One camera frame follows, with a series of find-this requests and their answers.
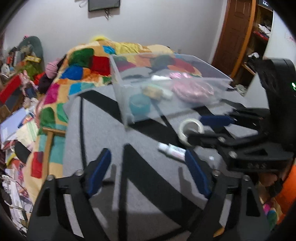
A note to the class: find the brown wooden door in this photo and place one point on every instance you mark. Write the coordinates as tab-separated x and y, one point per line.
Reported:
235	34

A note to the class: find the clear plastic storage box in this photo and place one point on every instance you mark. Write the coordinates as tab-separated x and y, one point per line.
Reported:
194	82

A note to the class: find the grey black patterned blanket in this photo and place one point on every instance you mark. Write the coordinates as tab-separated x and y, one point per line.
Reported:
152	196

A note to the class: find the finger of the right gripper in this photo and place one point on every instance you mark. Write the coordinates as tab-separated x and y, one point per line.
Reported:
207	139
216	120

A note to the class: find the pink rabbit water bottle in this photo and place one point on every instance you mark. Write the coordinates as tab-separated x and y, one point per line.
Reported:
28	88

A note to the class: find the small wall monitor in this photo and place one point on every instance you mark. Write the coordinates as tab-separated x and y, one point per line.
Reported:
97	5

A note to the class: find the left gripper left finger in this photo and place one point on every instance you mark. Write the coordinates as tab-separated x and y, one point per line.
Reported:
49	219

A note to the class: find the white pill bottle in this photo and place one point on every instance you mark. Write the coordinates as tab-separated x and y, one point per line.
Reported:
160	78

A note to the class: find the colorful patchwork quilt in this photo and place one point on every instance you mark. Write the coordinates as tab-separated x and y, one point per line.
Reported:
84	66

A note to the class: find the white sliding wardrobe door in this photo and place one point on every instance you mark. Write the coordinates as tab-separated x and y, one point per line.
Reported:
281	45

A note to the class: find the grey green neck pillow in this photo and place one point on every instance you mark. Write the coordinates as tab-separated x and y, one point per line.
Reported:
34	45

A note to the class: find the pink knit hat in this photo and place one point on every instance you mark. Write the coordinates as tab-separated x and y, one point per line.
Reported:
51	69

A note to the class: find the person's hand on handle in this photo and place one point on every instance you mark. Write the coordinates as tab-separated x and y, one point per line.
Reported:
273	182

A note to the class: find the red box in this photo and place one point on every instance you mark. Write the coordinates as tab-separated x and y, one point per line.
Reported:
8	90

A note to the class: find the blue white booklet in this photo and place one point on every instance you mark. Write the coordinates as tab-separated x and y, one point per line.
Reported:
10	125

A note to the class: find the white ointment tube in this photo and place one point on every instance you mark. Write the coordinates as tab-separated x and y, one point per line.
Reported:
172	151

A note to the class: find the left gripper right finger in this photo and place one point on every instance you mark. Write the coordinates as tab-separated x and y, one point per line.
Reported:
198	173

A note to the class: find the yellow pillow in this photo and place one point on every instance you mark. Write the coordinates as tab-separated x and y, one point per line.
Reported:
99	38

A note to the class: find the mint green lotion bottle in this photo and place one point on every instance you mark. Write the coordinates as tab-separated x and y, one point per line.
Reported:
166	93

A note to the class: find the teal tape roll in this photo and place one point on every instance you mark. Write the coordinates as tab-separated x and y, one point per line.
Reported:
140	104

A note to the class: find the wooden back scratcher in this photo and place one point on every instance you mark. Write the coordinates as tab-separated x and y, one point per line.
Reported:
51	132

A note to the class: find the wooden wardrobe shelf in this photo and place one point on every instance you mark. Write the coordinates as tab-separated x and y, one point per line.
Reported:
254	45

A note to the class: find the white gauze tape roll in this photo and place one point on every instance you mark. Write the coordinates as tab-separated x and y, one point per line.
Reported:
187	127

